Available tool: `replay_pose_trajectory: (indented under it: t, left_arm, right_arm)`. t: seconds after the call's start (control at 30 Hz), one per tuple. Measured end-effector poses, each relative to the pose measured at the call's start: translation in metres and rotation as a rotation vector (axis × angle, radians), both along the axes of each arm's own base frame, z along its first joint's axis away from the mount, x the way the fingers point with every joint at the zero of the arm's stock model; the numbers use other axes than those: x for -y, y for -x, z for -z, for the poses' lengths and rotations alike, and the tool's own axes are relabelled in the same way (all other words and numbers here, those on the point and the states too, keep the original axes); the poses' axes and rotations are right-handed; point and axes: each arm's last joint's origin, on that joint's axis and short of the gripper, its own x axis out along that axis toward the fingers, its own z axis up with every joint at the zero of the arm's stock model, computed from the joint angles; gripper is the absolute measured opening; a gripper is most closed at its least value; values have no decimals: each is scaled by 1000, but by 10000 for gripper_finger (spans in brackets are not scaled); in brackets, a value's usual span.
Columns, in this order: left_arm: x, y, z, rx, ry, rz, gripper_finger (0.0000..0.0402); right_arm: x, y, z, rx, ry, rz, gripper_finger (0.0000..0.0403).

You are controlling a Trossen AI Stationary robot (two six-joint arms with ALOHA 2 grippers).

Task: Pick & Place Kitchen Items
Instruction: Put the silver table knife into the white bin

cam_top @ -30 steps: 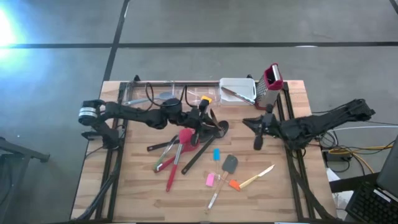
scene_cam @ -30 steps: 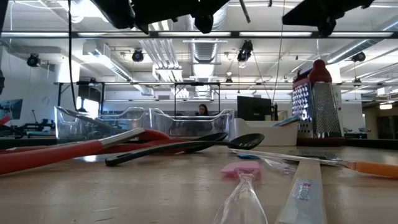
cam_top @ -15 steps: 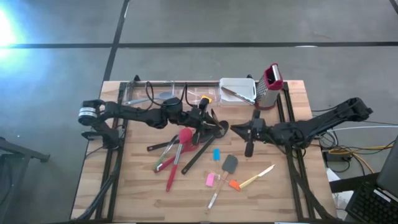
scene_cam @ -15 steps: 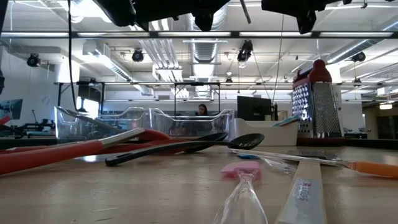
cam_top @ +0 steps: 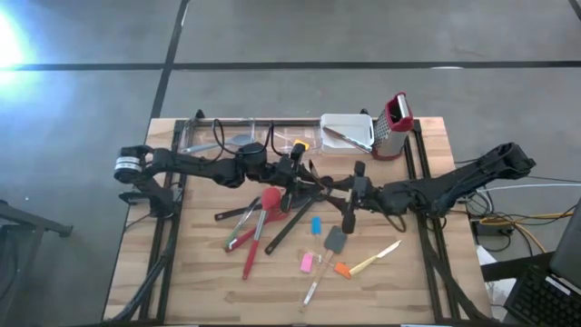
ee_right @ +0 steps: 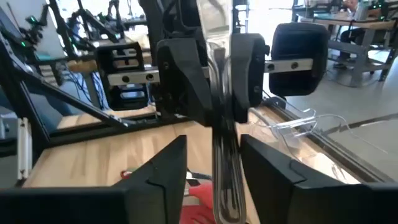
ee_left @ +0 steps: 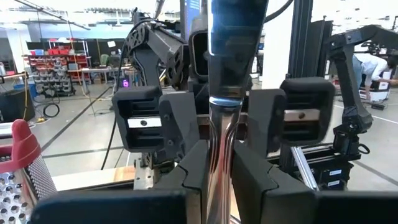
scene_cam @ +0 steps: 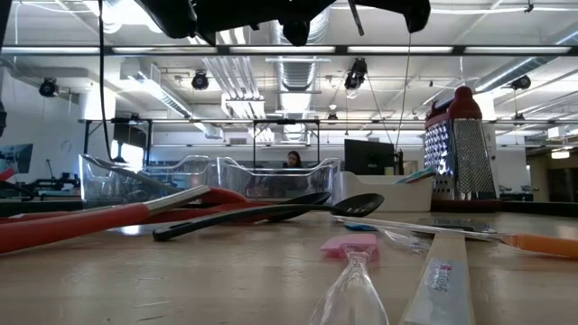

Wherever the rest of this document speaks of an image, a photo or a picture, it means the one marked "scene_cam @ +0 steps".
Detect black solid spoon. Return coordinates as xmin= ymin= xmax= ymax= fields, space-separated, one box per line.
xmin=266 ymin=191 xmax=333 ymax=223

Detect grey silicone spoon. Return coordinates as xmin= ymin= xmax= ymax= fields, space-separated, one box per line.
xmin=82 ymin=154 xmax=184 ymax=196

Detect teal white striped stick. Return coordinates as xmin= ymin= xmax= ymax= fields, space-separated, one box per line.
xmin=395 ymin=166 xmax=438 ymax=185

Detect pink spatula clear handle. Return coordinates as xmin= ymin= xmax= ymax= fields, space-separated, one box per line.
xmin=309 ymin=233 xmax=390 ymax=325

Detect red utensil steel neck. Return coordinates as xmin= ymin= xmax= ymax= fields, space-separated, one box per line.
xmin=0 ymin=184 xmax=249 ymax=255

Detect grey spatula wooden handle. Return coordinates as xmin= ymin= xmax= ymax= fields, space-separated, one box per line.
xmin=399 ymin=218 xmax=498 ymax=325

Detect orange spatula clear handle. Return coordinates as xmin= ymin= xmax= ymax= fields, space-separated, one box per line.
xmin=333 ymin=214 xmax=578 ymax=259

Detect black spotlight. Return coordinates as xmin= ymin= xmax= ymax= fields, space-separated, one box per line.
xmin=191 ymin=70 xmax=210 ymax=91
xmin=509 ymin=74 xmax=533 ymax=91
xmin=38 ymin=77 xmax=60 ymax=98

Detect person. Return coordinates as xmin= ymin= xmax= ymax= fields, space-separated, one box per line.
xmin=282 ymin=151 xmax=304 ymax=169

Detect clear plastic bin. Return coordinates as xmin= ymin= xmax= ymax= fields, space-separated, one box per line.
xmin=215 ymin=155 xmax=342 ymax=204
xmin=79 ymin=153 xmax=213 ymax=209

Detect black monitor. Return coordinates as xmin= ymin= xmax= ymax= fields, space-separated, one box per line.
xmin=343 ymin=138 xmax=396 ymax=176

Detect black slotted spoon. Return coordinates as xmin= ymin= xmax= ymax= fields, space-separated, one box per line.
xmin=152 ymin=192 xmax=386 ymax=243

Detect white plastic bin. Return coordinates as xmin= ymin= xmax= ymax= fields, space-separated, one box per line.
xmin=336 ymin=170 xmax=434 ymax=213

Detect small lit screen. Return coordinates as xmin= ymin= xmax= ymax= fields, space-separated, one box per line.
xmin=0 ymin=143 xmax=34 ymax=175

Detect black frame bar LED strips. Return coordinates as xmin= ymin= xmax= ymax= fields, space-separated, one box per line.
xmin=0 ymin=43 xmax=578 ymax=58

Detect silver ventilation duct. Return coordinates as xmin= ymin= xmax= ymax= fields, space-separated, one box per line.
xmin=266 ymin=8 xmax=333 ymax=91

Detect black metal rig frame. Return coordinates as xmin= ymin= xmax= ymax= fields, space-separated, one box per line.
xmin=79 ymin=116 xmax=322 ymax=169

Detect black rig camera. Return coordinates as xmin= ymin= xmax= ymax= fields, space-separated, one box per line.
xmin=343 ymin=57 xmax=369 ymax=91

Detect black cable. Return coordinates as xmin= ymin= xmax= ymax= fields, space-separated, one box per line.
xmin=97 ymin=0 xmax=115 ymax=163

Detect box grater red handle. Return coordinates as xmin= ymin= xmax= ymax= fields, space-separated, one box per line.
xmin=423 ymin=85 xmax=502 ymax=213

